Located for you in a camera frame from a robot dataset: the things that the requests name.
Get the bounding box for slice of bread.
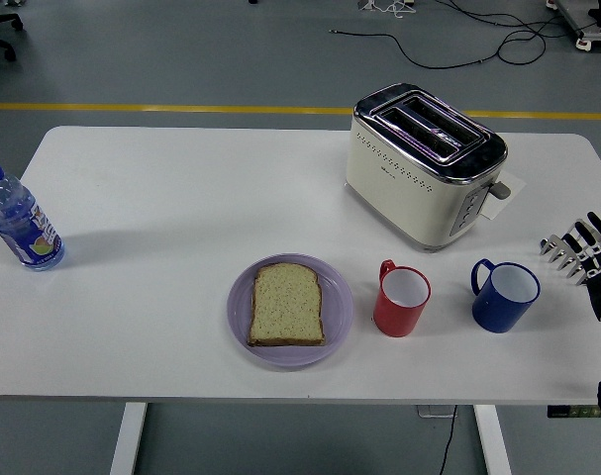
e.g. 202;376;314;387
247;262;327;347

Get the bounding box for wheeled metal equipment frame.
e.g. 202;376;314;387
545;0;601;53

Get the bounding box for red enamel cup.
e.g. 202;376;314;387
372;258;433;338

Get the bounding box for long black floor cable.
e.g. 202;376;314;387
329;0;578;70

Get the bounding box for grey box under table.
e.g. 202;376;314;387
416;404;458;420

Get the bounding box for white floor cables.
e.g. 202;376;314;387
356;0;415;19

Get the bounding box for metal toast rack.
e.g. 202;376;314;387
538;221;601;287

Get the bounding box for black office chair base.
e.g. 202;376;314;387
0;12;24;63

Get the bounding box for thin black hanging cable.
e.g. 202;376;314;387
437;405;459;475

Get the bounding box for white table leg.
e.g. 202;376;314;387
472;404;513;475
109;402;149;475

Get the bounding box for cream and chrome toaster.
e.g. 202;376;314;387
344;82;512;253

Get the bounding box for black table control panel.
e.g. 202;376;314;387
546;405;601;419

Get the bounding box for yellow floor tape line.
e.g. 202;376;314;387
0;102;601;122

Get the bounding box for plastic bottle with blue cap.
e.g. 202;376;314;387
0;157;66;272

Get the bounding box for blue enamel cup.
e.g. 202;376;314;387
470;258;542;333

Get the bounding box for purple round plate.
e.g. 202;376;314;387
226;252;354;367

